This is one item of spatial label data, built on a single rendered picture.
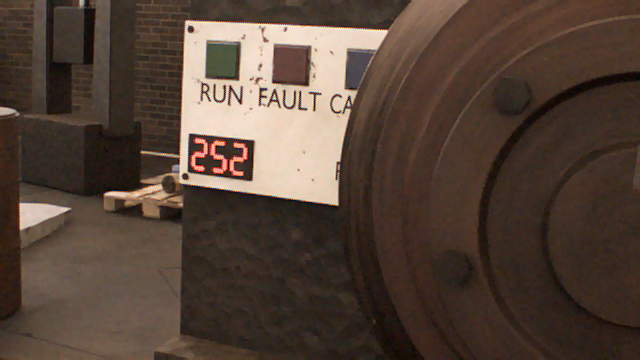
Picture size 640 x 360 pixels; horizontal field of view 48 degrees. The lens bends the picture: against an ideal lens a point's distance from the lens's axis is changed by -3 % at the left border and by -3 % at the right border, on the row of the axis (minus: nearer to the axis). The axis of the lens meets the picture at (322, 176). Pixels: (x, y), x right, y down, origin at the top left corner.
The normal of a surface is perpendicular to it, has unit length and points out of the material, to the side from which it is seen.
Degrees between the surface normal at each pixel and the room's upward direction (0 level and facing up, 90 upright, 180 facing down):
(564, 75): 90
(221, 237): 90
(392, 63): 90
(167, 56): 90
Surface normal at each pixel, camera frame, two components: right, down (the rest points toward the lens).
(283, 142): -0.36, 0.14
